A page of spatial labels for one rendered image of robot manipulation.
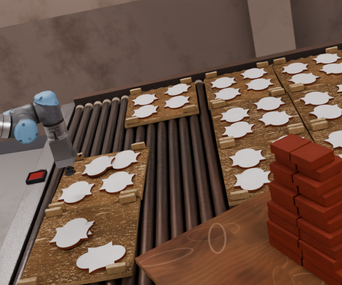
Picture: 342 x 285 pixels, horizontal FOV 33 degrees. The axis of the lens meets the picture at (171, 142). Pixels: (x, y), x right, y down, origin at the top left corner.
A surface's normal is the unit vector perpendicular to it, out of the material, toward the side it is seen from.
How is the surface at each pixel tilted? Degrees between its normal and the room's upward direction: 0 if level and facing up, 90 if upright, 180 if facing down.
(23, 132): 89
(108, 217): 0
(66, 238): 0
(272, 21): 90
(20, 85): 90
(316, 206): 0
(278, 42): 90
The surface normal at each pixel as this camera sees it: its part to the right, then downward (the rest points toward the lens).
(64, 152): 0.10, 0.41
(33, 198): -0.22, -0.88
